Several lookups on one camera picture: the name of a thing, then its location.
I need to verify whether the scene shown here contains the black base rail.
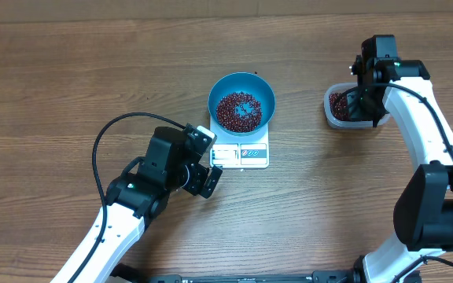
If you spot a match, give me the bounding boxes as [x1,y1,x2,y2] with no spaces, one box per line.
[106,263,366,283]

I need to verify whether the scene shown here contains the teal metal bowl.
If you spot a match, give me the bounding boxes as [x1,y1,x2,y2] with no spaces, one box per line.
[208,72,276,133]

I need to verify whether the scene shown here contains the red adzuki beans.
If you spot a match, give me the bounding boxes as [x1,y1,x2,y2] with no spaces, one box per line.
[329,93,350,121]

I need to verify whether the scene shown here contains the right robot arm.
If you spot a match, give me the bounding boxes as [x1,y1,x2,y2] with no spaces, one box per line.
[348,35,453,282]

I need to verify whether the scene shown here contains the red beans in bowl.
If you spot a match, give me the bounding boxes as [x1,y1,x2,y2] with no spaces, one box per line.
[215,92,263,133]

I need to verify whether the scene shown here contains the white digital kitchen scale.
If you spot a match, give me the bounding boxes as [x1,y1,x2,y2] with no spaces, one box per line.
[209,119,270,169]

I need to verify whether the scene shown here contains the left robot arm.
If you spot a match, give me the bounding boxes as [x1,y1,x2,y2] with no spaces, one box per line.
[53,125,222,282]

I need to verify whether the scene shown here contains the clear plastic container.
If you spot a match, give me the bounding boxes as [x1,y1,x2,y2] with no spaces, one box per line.
[323,83,372,130]

